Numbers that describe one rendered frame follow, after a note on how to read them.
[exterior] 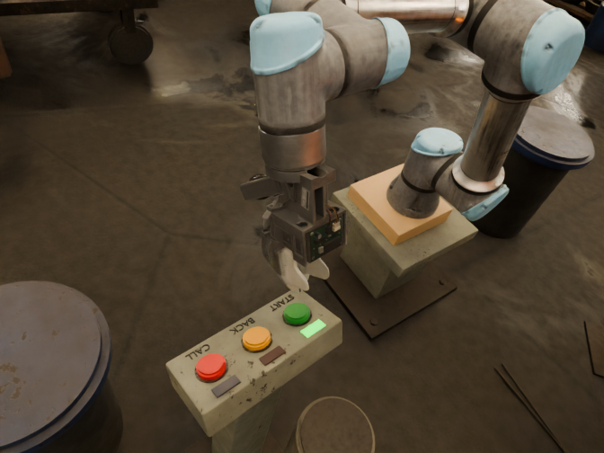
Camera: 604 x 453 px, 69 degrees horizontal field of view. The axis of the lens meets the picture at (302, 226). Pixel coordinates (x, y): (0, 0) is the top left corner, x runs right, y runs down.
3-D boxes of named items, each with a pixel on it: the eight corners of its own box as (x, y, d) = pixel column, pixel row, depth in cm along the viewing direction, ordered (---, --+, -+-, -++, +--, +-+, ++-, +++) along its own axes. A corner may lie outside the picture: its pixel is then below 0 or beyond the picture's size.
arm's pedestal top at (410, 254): (329, 201, 135) (332, 192, 132) (404, 173, 150) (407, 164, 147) (398, 279, 119) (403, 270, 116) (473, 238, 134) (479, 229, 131)
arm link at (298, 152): (245, 125, 50) (300, 107, 54) (250, 162, 53) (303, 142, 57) (286, 141, 45) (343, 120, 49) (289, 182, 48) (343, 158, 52)
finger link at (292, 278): (303, 318, 59) (298, 263, 55) (276, 297, 63) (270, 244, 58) (320, 307, 61) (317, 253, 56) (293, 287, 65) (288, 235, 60)
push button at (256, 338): (276, 344, 64) (275, 335, 63) (253, 359, 62) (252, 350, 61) (261, 329, 67) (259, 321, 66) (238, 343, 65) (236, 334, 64)
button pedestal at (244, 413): (294, 451, 111) (355, 334, 65) (210, 520, 99) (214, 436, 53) (257, 399, 118) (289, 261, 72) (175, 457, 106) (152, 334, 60)
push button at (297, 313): (315, 319, 68) (315, 310, 67) (295, 332, 66) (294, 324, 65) (298, 306, 71) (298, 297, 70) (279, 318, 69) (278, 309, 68)
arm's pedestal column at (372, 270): (298, 249, 154) (311, 197, 135) (382, 213, 173) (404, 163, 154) (369, 341, 135) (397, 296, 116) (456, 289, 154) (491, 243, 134)
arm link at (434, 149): (422, 155, 126) (439, 115, 116) (457, 184, 120) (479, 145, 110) (392, 168, 121) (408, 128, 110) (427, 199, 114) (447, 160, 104)
